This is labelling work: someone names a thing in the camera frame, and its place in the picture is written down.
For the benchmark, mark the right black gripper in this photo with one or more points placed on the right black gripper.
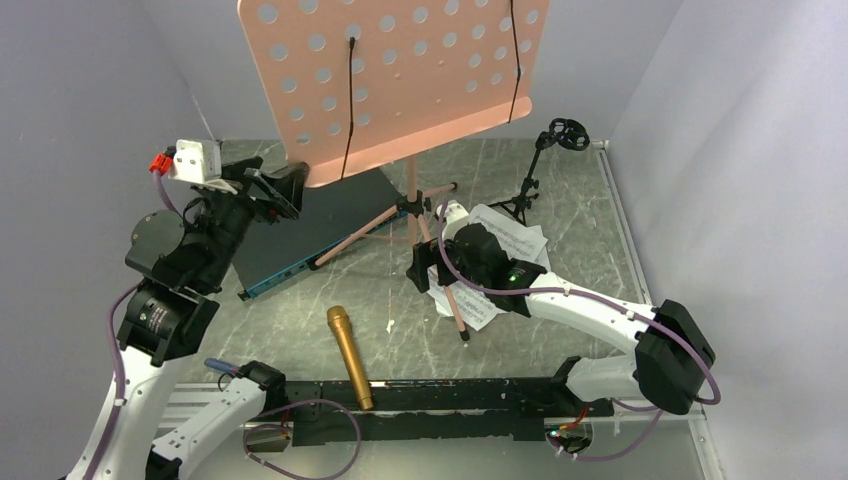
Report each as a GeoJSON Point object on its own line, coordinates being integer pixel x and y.
{"type": "Point", "coordinates": [425, 254]}

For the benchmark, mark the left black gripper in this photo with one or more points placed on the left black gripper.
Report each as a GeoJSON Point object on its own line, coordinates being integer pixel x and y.
{"type": "Point", "coordinates": [284, 190]}

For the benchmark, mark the sheet music page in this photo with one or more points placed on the sheet music page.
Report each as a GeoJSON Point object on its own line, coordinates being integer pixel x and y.
{"type": "Point", "coordinates": [518, 241]}

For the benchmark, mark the pink music stand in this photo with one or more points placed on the pink music stand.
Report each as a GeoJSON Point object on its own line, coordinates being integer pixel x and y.
{"type": "Point", "coordinates": [354, 85]}

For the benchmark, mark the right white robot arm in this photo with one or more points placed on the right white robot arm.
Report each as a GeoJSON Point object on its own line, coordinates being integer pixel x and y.
{"type": "Point", "coordinates": [663, 357]}

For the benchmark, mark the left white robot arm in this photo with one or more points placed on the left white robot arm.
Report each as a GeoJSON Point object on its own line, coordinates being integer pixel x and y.
{"type": "Point", "coordinates": [151, 347]}

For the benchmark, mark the black blue flat box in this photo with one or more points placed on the black blue flat box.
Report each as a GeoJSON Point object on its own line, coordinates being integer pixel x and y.
{"type": "Point", "coordinates": [271, 254]}

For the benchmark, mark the gold microphone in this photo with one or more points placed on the gold microphone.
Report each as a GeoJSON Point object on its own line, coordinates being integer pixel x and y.
{"type": "Point", "coordinates": [340, 325]}

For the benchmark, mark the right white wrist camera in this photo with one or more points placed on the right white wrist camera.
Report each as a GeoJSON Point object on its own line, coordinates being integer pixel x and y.
{"type": "Point", "coordinates": [452, 214]}

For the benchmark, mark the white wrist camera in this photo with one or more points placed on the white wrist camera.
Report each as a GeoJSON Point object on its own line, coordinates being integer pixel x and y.
{"type": "Point", "coordinates": [197, 162]}
{"type": "Point", "coordinates": [452, 214]}

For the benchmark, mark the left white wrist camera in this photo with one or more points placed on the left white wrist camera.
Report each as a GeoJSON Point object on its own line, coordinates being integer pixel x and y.
{"type": "Point", "coordinates": [197, 162]}

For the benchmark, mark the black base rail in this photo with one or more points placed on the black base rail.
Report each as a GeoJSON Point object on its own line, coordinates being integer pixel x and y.
{"type": "Point", "coordinates": [521, 409]}

